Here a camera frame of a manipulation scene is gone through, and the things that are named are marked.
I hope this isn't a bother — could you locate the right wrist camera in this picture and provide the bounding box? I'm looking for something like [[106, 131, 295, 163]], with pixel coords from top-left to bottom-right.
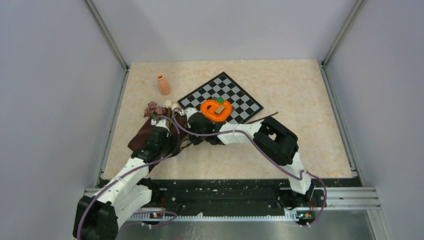
[[180, 107, 199, 129]]

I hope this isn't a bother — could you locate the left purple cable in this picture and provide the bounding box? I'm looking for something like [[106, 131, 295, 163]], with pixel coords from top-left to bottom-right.
[[76, 114, 181, 240]]

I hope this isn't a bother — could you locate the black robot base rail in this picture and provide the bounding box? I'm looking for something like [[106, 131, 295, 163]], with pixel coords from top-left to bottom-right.
[[97, 178, 363, 218]]

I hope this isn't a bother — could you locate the maroon wrapping paper sheet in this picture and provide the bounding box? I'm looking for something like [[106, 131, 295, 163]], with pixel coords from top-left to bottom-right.
[[127, 114, 187, 151]]

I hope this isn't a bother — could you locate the tan wooden block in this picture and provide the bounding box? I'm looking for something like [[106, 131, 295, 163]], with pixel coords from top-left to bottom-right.
[[214, 105, 226, 115]]

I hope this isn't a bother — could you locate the brown ribbon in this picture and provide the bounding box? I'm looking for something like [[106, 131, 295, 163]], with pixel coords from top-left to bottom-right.
[[178, 111, 279, 152]]

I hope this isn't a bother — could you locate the peach ribbed vase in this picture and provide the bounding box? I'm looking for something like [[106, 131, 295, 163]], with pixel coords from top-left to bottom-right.
[[156, 73, 171, 96]]

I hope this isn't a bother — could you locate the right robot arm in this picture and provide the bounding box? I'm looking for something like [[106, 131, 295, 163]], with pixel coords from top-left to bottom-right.
[[184, 107, 315, 206]]

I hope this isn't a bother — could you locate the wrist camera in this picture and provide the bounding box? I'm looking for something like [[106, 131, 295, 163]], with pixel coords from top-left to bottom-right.
[[150, 119, 170, 131], [180, 107, 199, 129]]

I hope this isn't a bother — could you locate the black white chessboard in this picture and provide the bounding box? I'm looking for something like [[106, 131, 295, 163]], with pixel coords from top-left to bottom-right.
[[176, 72, 263, 135]]

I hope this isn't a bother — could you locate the orange toy ring piece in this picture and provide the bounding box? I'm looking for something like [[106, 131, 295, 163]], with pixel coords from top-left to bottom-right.
[[200, 98, 233, 124]]

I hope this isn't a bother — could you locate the aluminium frame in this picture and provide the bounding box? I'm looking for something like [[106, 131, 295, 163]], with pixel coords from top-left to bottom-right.
[[84, 0, 393, 240]]

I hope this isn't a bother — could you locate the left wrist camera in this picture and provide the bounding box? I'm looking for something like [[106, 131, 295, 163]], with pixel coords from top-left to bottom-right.
[[150, 119, 170, 131]]

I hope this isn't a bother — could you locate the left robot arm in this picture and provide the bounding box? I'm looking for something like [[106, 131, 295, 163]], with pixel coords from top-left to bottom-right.
[[72, 121, 178, 240]]

